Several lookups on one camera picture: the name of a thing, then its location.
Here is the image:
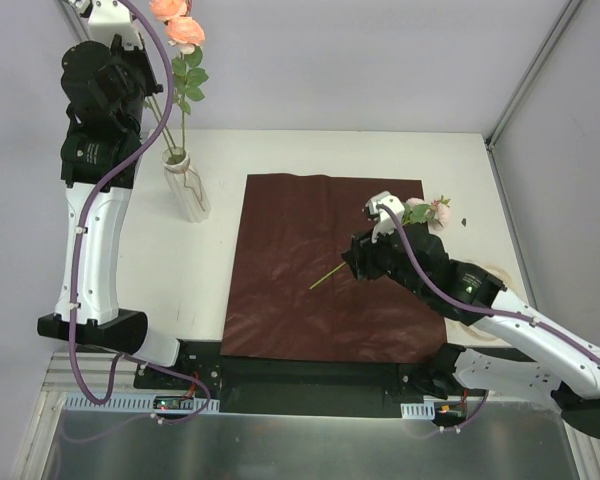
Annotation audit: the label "pink flower bouquet green leaves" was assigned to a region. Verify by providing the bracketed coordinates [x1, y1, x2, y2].
[309, 195, 452, 291]

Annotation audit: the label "dark red wrapping paper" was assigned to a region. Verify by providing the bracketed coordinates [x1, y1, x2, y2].
[221, 174, 447, 363]

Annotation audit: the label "cream printed ribbon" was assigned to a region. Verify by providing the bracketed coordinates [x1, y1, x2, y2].
[447, 259, 514, 344]

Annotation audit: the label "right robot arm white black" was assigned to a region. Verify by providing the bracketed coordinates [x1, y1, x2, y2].
[341, 226, 600, 439]

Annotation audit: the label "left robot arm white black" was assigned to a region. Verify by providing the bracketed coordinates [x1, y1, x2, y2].
[37, 34, 192, 389]

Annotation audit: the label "beige ceramic vase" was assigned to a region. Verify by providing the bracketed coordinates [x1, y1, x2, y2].
[161, 147, 211, 223]

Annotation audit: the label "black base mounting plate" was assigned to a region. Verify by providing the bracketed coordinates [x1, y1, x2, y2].
[132, 337, 546, 419]

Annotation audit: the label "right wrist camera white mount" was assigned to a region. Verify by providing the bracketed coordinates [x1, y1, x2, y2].
[364, 191, 405, 243]

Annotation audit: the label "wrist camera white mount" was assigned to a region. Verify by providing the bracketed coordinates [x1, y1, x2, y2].
[66, 0, 144, 51]
[364, 191, 405, 243]

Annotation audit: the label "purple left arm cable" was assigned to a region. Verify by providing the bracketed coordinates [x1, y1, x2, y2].
[59, 0, 212, 444]

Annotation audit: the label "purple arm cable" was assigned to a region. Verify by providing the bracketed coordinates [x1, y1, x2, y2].
[377, 202, 600, 441]
[59, 0, 212, 444]

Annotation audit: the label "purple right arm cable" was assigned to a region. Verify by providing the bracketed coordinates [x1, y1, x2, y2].
[377, 202, 600, 441]

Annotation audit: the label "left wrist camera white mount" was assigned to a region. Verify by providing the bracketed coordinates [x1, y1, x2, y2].
[66, 0, 144, 51]

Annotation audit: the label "right side aluminium rail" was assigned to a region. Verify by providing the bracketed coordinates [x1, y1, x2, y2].
[485, 143, 537, 307]

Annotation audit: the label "right aluminium frame post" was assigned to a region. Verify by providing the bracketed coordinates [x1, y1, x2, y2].
[485, 0, 586, 152]

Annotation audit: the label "right white cable duct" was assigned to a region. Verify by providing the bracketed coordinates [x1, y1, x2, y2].
[400, 400, 436, 421]

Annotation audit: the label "white cable duct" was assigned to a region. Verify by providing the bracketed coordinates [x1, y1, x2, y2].
[64, 393, 220, 415]
[400, 400, 436, 421]

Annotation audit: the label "left white cable duct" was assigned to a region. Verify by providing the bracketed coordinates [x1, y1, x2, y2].
[64, 393, 220, 415]

